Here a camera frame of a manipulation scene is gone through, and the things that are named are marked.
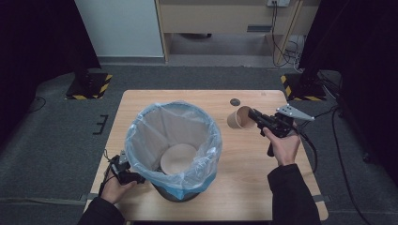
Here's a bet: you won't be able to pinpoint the black striped stand base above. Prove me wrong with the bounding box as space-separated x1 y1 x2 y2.
65 72 114 101
280 73 328 102

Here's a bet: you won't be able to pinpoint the white power strip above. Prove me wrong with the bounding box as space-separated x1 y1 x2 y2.
267 0 291 8

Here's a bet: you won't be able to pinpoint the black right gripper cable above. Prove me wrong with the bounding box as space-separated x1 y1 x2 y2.
296 125 319 174

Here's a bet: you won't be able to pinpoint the thin black floor cable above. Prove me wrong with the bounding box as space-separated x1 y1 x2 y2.
26 96 47 114

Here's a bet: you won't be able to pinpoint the hanging black cables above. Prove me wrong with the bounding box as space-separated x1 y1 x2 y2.
270 1 305 68

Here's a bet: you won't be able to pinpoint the person's left hand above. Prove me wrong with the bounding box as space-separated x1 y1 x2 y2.
99 177 139 205

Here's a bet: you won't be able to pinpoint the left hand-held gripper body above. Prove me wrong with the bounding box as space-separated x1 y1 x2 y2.
107 150 131 186

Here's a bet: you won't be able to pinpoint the brown paper cup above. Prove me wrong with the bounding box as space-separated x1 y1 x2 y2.
226 105 258 130

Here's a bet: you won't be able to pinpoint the trash bin with blue bag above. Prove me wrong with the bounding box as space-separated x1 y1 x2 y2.
124 100 223 202

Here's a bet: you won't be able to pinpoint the dark curtain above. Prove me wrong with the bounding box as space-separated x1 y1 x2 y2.
298 0 398 187
0 0 102 146

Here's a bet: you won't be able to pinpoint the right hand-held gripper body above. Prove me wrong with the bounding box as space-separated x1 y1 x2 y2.
261 103 315 139

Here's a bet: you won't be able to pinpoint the black trash bin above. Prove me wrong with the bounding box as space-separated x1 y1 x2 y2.
152 168 202 203

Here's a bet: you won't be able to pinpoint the person's right hand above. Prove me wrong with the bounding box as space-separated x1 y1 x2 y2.
262 127 301 167

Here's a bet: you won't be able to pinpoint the white disposable bowl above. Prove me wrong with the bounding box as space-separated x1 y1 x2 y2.
160 142 199 176

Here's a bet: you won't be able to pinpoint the long black floor cable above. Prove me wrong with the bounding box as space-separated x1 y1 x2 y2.
331 107 374 225

